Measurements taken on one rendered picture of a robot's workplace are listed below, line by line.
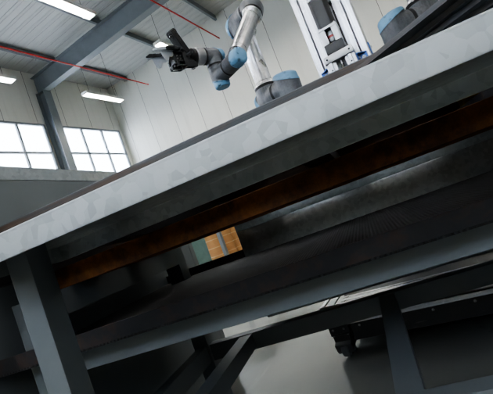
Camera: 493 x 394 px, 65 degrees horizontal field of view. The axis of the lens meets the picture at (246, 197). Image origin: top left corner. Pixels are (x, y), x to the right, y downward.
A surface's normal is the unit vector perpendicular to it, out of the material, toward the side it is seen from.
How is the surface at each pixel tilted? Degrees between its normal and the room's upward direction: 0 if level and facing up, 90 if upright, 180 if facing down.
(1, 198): 90
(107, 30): 90
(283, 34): 90
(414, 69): 90
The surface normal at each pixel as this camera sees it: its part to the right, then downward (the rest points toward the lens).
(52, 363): -0.28, 0.04
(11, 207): 0.89, -0.36
